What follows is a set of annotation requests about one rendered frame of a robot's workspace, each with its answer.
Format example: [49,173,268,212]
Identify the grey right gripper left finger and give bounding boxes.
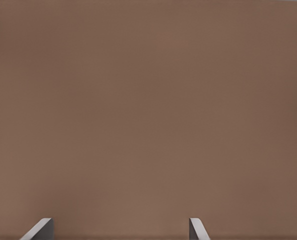
[19,217,55,240]

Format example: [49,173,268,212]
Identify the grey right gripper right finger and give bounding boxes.
[189,217,211,240]

